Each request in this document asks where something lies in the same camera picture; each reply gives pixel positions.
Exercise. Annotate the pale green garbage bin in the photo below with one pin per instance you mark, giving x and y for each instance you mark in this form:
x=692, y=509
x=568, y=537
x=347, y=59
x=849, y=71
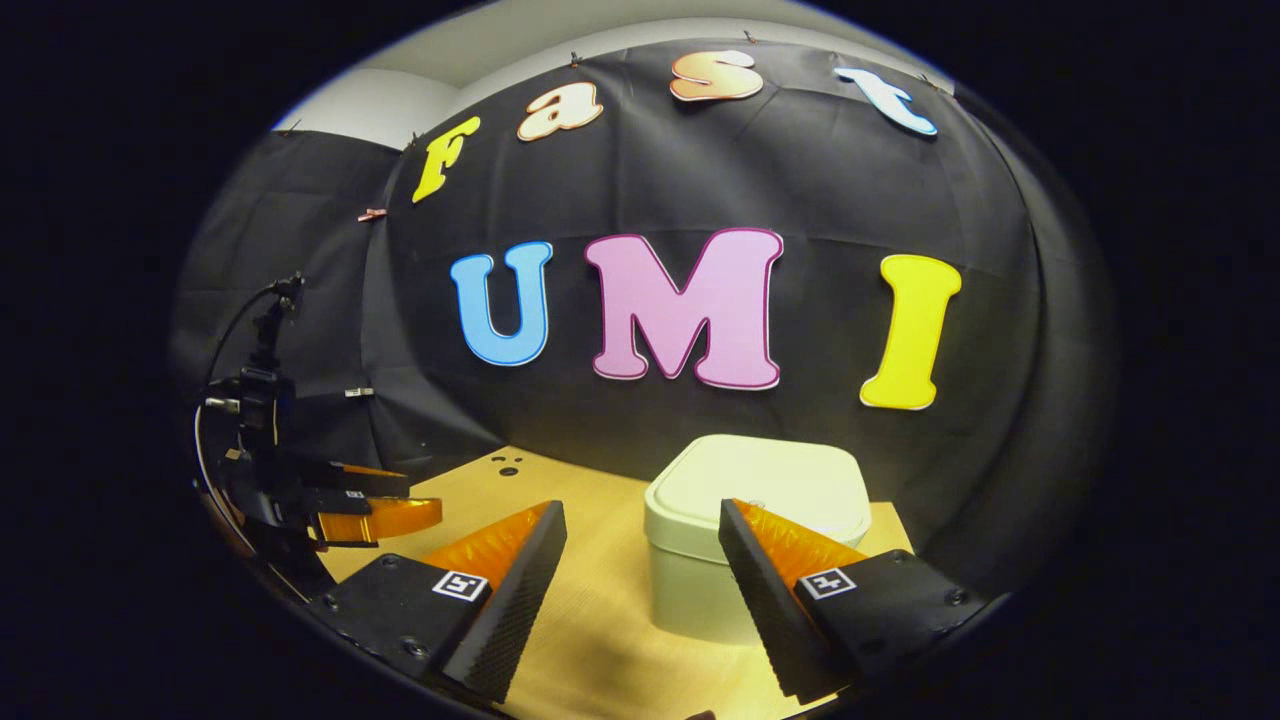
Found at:
x=740, y=480

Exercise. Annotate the red backdrop clip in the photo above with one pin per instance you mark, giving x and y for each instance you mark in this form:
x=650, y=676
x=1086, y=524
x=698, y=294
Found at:
x=372, y=214

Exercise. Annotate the black backdrop cloth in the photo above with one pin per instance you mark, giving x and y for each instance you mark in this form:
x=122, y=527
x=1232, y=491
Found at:
x=700, y=170

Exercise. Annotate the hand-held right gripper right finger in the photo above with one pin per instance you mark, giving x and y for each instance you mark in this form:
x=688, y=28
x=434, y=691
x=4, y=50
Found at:
x=765, y=610

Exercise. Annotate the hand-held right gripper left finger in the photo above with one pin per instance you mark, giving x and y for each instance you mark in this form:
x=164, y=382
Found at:
x=515, y=610

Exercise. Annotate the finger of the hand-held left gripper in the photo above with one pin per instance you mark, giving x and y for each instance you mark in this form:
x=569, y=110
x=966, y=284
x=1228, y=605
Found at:
x=385, y=520
x=355, y=480

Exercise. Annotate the wooden desktop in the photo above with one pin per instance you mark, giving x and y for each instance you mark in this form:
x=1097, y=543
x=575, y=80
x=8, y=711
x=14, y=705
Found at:
x=600, y=600

